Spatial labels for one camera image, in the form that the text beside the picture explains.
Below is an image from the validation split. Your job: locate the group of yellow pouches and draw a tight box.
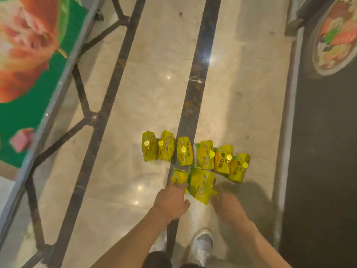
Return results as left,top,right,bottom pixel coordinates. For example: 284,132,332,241
141,130,251,184

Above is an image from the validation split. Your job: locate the person's left hand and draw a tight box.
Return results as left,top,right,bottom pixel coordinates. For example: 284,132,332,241
152,183,192,224

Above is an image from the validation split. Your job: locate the person's left forearm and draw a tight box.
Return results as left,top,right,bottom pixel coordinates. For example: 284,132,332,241
90,210,175,268

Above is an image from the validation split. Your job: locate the person's right forearm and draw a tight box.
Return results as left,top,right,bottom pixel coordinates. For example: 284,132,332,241
235,219,292,268

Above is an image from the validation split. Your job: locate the black chest freezer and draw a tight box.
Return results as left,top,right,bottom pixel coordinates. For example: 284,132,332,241
272,0,357,268

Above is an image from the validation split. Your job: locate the yellow pouch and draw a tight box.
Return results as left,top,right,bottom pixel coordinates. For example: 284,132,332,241
187,167,218,205
170,167,190,194

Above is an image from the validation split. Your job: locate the person's left leg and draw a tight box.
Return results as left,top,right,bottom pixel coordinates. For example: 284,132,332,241
142,250,173,268

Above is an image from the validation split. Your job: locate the chest freezer with sausage picture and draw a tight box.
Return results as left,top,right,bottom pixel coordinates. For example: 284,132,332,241
0,0,102,243

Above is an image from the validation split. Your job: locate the person's right hand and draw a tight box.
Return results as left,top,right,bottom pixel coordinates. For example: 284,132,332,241
210,186,250,225

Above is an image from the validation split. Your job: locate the person's left white shoe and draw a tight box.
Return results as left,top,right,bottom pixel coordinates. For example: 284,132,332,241
149,229,168,253

